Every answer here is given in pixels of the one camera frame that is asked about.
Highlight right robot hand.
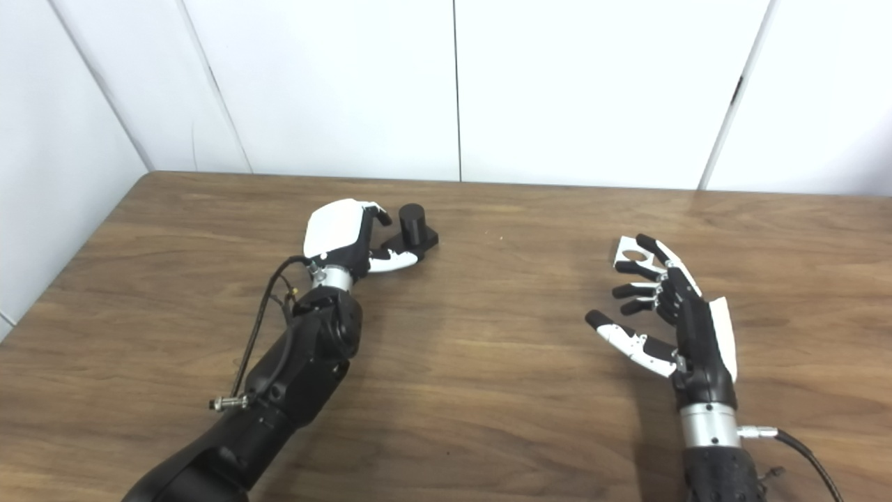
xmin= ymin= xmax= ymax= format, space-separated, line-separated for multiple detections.
xmin=585 ymin=234 xmax=738 ymax=409

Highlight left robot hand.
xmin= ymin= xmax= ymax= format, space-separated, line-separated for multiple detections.
xmin=303 ymin=199 xmax=421 ymax=281

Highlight black peg with square base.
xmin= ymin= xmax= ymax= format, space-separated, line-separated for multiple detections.
xmin=369 ymin=204 xmax=440 ymax=263

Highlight white square piece with hole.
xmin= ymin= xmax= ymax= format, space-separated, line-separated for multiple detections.
xmin=613 ymin=236 xmax=667 ymax=277

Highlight thin left arm wires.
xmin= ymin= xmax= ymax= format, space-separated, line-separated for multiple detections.
xmin=268 ymin=273 xmax=312 ymax=330

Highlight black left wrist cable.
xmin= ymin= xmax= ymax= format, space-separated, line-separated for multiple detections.
xmin=210 ymin=256 xmax=314 ymax=413

